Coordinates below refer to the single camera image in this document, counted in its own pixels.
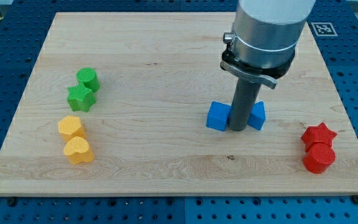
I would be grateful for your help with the red star block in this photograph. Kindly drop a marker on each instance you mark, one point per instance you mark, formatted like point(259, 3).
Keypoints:
point(318, 134)

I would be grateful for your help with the yellow pentagon block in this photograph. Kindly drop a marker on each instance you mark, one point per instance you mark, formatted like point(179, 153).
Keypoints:
point(70, 127)

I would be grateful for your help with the green star block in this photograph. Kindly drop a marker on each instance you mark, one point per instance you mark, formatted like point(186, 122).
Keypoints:
point(80, 97)

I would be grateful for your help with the black white fiducial marker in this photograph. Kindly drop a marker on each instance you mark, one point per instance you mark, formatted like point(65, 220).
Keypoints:
point(324, 29)

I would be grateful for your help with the yellow heart block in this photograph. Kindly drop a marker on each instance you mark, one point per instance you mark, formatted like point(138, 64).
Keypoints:
point(78, 150)

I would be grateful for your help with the blue cube block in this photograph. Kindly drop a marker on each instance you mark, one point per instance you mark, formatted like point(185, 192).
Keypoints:
point(217, 116)

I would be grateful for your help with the blue triangle block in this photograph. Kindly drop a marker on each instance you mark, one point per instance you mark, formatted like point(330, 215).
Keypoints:
point(257, 116)

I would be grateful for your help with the light wooden board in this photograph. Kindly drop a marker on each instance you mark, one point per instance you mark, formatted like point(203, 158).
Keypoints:
point(158, 74)

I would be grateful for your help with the red cylinder block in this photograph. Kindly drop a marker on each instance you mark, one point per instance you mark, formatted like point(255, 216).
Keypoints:
point(318, 158)

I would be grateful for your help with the green cylinder block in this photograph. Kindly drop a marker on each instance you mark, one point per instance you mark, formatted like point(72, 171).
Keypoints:
point(89, 78)

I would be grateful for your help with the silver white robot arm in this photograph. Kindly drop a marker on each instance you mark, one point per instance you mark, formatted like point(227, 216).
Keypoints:
point(261, 44)

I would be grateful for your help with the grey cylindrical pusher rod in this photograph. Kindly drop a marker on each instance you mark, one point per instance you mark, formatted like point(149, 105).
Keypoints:
point(243, 101)

